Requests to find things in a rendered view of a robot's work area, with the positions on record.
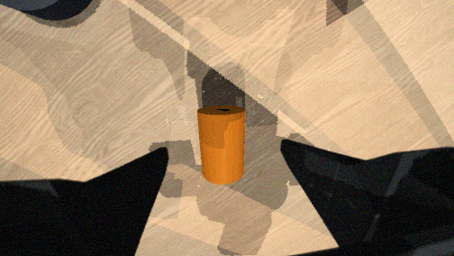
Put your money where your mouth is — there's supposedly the dark grey round pedestal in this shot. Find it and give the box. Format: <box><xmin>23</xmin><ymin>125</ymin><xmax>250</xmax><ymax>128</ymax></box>
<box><xmin>0</xmin><ymin>0</ymin><xmax>92</xmax><ymax>21</ymax></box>

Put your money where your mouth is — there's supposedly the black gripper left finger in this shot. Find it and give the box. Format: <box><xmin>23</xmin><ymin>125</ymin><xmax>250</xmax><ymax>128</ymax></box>
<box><xmin>0</xmin><ymin>147</ymin><xmax>169</xmax><ymax>256</ymax></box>

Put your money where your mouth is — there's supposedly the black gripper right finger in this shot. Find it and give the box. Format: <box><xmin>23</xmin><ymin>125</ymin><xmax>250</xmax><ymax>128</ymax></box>
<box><xmin>280</xmin><ymin>139</ymin><xmax>454</xmax><ymax>246</ymax></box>

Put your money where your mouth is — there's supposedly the orange knob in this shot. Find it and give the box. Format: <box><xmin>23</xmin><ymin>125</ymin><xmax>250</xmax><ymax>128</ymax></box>
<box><xmin>197</xmin><ymin>105</ymin><xmax>246</xmax><ymax>185</ymax></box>

